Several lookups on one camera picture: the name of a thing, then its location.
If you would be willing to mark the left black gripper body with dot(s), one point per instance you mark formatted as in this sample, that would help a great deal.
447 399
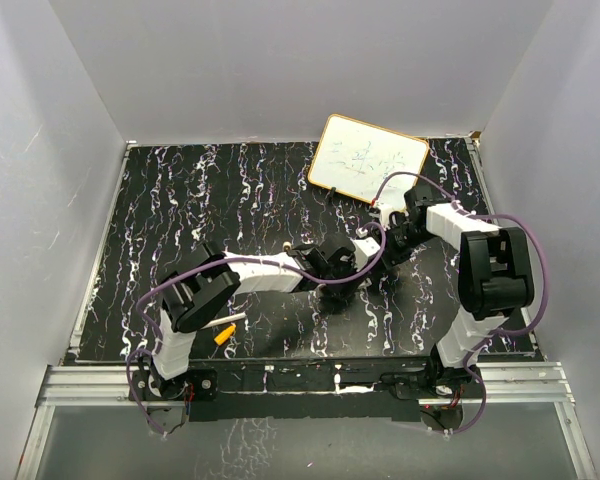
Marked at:
341 289

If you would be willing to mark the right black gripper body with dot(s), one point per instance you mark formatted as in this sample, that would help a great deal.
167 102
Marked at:
400 240

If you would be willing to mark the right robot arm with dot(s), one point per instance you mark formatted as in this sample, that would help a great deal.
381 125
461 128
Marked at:
494 276

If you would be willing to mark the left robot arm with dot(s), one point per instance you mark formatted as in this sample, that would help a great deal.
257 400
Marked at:
189 301

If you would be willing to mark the orange marker cap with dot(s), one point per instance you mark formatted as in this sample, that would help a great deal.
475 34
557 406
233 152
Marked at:
225 335

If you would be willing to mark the white marker pen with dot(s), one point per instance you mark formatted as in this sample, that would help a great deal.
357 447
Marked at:
227 319

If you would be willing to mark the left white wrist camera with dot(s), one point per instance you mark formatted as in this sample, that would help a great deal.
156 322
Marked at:
367 254

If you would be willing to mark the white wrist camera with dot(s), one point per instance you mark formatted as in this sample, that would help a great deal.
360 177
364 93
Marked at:
367 254
381 213

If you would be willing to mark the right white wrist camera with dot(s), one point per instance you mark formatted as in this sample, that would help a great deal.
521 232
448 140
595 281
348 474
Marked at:
381 213

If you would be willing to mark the small whiteboard with wooden frame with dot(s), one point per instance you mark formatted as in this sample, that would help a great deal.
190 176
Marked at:
355 159

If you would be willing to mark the aluminium rail frame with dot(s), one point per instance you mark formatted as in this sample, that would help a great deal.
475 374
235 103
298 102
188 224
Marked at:
308 419

